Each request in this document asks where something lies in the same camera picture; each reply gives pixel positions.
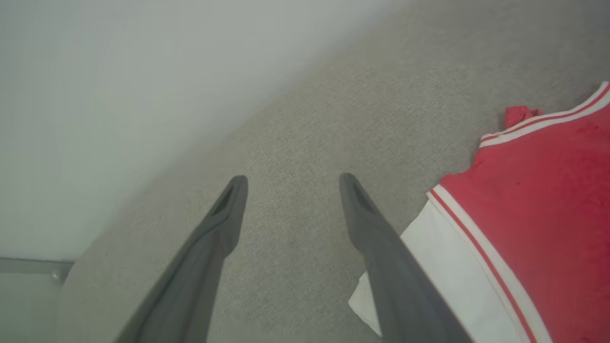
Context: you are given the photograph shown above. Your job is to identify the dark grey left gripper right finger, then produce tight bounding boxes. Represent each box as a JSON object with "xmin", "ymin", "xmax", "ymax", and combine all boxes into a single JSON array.
[{"xmin": 339, "ymin": 172, "xmax": 472, "ymax": 343}]

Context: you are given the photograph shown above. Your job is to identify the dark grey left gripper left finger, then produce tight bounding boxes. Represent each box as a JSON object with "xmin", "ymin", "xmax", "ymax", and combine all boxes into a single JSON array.
[{"xmin": 114, "ymin": 175, "xmax": 249, "ymax": 343}]

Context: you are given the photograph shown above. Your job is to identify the red and white shirt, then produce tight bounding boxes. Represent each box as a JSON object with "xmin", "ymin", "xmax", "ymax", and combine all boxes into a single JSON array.
[{"xmin": 348, "ymin": 81, "xmax": 610, "ymax": 343}]

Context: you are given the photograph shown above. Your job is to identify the grey fabric sofa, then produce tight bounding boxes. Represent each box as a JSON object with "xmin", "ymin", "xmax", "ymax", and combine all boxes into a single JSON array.
[{"xmin": 55, "ymin": 0, "xmax": 610, "ymax": 343}]

